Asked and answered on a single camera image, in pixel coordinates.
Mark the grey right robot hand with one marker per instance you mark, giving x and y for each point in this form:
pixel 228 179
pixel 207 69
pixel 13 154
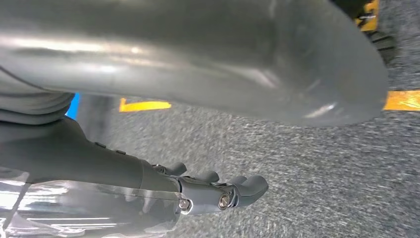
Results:
pixel 197 59

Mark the black robot foot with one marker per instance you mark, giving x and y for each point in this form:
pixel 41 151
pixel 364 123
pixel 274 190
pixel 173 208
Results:
pixel 382 46

